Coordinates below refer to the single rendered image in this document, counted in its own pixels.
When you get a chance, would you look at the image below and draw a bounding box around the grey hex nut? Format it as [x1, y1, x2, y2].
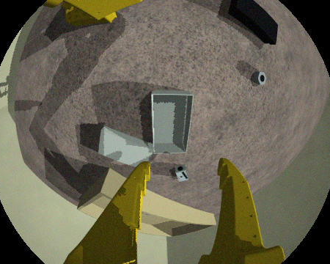
[254, 71, 266, 85]

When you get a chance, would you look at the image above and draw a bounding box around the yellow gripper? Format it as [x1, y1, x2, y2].
[63, 158, 285, 264]

